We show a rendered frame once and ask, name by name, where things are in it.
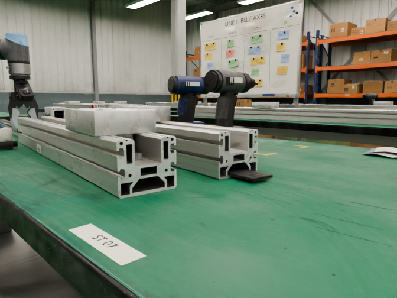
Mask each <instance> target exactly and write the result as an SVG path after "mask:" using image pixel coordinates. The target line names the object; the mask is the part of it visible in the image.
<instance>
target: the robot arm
mask: <svg viewBox="0 0 397 298"><path fill-rule="evenodd" d="M0 60H7V62H8V66H7V67H6V68H7V69H9V70H8V74H9V75H10V76H9V79H12V80H13V81H14V92H10V93H9V104H8V112H9V115H10V120H11V124H12V127H13V129H14V131H15V132H17V131H18V122H17V118H18V117H19V115H20V111H19V110H18V109H17V108H16V106H17V107H18V108H20V107H21V106H24V107H27V108H29V106H30V108H29V110H28V111H27V113H28V115H29V116H30V118H33V119H38V104H37V102H36V99H34V92H33V91H32V89H31V86H30V84H29V83H28V81H27V80H31V76H30V75H31V66H30V54H29V45H28V37H27V36H26V35H25V34H22V33H6V34H5V39H0Z"/></svg>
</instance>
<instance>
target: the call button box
mask: <svg viewBox="0 0 397 298"><path fill-rule="evenodd" d="M17 146H18V141H13V140H12V130H11V129H10V128H8V127H0V150H12V149H13V147H17Z"/></svg>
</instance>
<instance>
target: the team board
mask: <svg viewBox="0 0 397 298"><path fill-rule="evenodd" d="M303 9H304V0H295V1H291V2H287V3H284V4H279V5H274V6H271V7H266V8H262V9H257V10H254V11H249V12H244V13H241V14H236V15H232V16H229V17H224V18H219V19H216V20H211V21H207V22H202V23H200V77H205V75H206V73H207V72H208V71H209V70H228V71H235V72H242V73H247V74H249V76H250V77H251V78H253V79H254V80H255V82H258V85H255V86H254V88H251V89H249V91H248V92H246V93H238V95H236V96H237V98H294V100H293V105H295V106H294V108H298V100H299V97H300V76H301V50H302V24H303ZM219 96H220V94H219V93H213V92H209V93H208V94H206V95H204V94H201V95H200V97H201V98H203V105H204V106H207V98H218V97H219Z"/></svg>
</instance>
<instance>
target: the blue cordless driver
mask: <svg viewBox="0 0 397 298"><path fill-rule="evenodd" d="M168 91H169V93H170V94H175V95H181V97H180V98H179V100H178V109H177V114H178V122H184V123H191V124H203V125H204V122H200V121H194V114H195V108H196V105H198V100H199V97H198V96H197V95H201V94H204V95H206V94H208V93H209V92H208V91H207V90H206V88H205V87H204V77H195V76H171V77H170V78H169V80H168Z"/></svg>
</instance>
